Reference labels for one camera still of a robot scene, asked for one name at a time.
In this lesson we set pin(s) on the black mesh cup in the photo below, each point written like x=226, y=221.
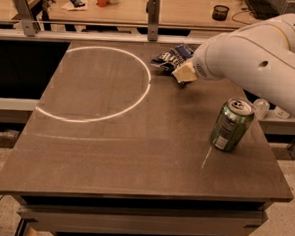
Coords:
x=220, y=12

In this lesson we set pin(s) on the green soda can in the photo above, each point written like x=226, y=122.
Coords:
x=233, y=121

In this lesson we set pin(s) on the middle metal rail bracket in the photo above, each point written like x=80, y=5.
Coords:
x=153, y=17

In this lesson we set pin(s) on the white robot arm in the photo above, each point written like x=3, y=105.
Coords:
x=260, y=58

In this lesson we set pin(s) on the left metal rail bracket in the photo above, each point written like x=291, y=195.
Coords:
x=29, y=25

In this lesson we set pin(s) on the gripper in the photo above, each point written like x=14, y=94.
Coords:
x=205, y=61

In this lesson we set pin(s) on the blue chip bag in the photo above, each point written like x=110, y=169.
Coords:
x=174, y=57

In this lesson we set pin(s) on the metal rail bracket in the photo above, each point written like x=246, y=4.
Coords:
x=289, y=7
x=153, y=17
x=29, y=25

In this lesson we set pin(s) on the right metal rail bracket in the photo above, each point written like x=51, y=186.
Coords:
x=289, y=7

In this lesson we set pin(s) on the black keyboard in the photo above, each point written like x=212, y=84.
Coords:
x=261, y=9

